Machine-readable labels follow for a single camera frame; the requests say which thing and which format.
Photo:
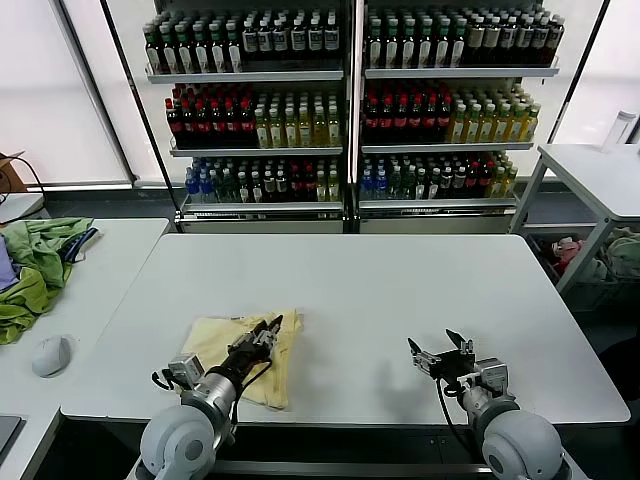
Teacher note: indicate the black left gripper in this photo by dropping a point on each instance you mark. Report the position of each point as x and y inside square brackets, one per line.
[245, 362]

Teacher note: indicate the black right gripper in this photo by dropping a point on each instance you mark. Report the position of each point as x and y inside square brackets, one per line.
[450, 365]

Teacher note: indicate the pale yellow t-shirt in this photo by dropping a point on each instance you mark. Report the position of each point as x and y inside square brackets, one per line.
[210, 335]

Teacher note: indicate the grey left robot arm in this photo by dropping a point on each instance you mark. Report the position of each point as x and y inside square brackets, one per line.
[180, 440]

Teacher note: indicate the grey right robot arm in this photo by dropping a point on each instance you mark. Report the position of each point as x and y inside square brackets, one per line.
[520, 440]

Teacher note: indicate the dark grey storage crate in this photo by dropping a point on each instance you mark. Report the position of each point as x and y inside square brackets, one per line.
[540, 250]

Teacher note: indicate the small black drink bottle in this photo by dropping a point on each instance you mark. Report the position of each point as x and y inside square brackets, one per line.
[446, 185]
[281, 187]
[459, 185]
[434, 186]
[243, 190]
[269, 187]
[421, 186]
[256, 190]

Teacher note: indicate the small green tinted bottle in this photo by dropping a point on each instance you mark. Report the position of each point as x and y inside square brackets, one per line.
[408, 185]
[395, 185]
[230, 189]
[218, 189]

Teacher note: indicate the small red label cola bottle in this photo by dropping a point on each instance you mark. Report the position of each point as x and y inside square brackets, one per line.
[295, 189]
[472, 184]
[308, 189]
[485, 184]

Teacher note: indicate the small yellow juice bottle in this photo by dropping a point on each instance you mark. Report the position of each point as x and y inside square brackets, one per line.
[510, 184]
[497, 184]
[321, 190]
[333, 190]

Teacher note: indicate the small blue water bottle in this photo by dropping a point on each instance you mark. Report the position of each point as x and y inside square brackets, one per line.
[204, 187]
[191, 187]
[381, 185]
[367, 185]

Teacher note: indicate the pink garment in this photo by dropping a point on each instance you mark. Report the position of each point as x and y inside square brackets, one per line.
[567, 250]

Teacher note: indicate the grey white garment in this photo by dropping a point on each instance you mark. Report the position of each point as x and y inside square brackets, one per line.
[595, 270]

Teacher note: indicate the white cap yellow juice bottle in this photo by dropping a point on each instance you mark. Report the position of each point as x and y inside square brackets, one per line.
[472, 127]
[319, 132]
[333, 132]
[457, 127]
[501, 127]
[275, 132]
[516, 127]
[304, 132]
[261, 132]
[290, 132]
[486, 127]
[531, 127]

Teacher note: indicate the pale green garment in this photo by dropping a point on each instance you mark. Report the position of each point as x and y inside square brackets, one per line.
[625, 255]

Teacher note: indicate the navy striped garment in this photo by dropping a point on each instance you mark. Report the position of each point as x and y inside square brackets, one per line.
[75, 246]

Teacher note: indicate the red cap cola bottle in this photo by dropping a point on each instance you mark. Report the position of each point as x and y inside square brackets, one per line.
[245, 127]
[371, 122]
[444, 122]
[202, 127]
[188, 127]
[400, 122]
[430, 122]
[230, 127]
[415, 122]
[385, 122]
[174, 127]
[216, 127]

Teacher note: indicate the grey computer mouse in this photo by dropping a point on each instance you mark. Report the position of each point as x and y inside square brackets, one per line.
[51, 356]

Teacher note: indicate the white table with grey legs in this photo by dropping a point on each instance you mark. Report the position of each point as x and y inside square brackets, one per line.
[590, 175]

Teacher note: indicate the green crumpled garment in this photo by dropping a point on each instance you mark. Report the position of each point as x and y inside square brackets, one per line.
[30, 295]

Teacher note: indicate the grey drink shelf unit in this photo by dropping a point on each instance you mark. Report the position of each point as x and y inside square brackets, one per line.
[450, 71]
[250, 75]

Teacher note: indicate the purple garment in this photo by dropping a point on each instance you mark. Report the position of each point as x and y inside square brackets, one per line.
[5, 270]

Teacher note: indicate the dark grey tablet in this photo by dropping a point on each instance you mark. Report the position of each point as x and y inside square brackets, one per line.
[10, 432]

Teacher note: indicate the green cap dark tea bottle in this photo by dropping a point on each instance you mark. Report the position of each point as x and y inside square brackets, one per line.
[458, 50]
[441, 50]
[407, 50]
[391, 50]
[217, 52]
[424, 50]
[184, 52]
[233, 52]
[374, 50]
[151, 52]
[167, 52]
[200, 52]

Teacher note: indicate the black diagonal pole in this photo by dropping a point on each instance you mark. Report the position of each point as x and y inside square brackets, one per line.
[576, 75]
[129, 75]

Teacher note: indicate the white label dark drink bottle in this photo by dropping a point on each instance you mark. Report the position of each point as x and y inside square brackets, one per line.
[331, 39]
[265, 40]
[281, 40]
[249, 40]
[315, 39]
[298, 40]

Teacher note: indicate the brown cardboard box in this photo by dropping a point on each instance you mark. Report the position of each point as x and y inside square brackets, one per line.
[10, 174]

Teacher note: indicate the beige label dark drink bottle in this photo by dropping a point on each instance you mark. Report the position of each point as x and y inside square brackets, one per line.
[475, 40]
[492, 40]
[508, 40]
[540, 40]
[555, 40]
[524, 40]

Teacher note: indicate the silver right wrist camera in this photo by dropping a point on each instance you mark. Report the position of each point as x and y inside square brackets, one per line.
[492, 375]

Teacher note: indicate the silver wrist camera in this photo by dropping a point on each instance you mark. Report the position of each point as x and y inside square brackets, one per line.
[185, 370]
[492, 375]

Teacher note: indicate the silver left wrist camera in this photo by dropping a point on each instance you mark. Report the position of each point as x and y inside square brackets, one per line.
[185, 370]

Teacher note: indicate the grey window frame bar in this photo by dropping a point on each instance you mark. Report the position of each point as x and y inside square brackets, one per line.
[96, 92]

